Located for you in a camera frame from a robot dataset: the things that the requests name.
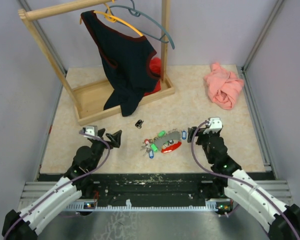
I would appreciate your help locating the yellow hanger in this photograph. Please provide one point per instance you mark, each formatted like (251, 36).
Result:
(120, 21)

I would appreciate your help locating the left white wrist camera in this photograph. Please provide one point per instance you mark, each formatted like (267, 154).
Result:
(90, 131)

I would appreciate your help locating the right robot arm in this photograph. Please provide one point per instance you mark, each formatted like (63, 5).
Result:
(278, 220)

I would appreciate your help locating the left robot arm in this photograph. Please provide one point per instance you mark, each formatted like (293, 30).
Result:
(75, 183)

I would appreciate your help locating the dark navy tank top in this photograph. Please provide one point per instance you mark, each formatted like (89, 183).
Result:
(126, 63)

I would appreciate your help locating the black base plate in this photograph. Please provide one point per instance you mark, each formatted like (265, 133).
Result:
(153, 189)

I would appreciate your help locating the blue tag key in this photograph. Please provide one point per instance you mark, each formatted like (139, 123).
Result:
(151, 154)
(183, 134)

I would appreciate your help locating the green key tag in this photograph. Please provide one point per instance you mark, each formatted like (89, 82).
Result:
(154, 147)
(162, 133)

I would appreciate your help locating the red cloth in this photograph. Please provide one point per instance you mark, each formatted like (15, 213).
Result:
(155, 67)

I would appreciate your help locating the grey-blue hanger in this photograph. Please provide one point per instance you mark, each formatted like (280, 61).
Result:
(157, 29)

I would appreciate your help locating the wooden clothes rack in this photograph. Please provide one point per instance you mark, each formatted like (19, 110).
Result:
(89, 99)

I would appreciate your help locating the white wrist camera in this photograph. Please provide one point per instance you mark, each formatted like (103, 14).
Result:
(90, 131)
(215, 123)

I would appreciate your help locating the pink cloth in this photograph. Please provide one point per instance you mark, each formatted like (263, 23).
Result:
(223, 86)

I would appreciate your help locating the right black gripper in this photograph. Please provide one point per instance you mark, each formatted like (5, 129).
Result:
(200, 133)

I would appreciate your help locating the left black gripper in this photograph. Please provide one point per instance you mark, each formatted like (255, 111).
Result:
(115, 139)

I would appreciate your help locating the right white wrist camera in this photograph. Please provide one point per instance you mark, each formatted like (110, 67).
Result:
(215, 123)

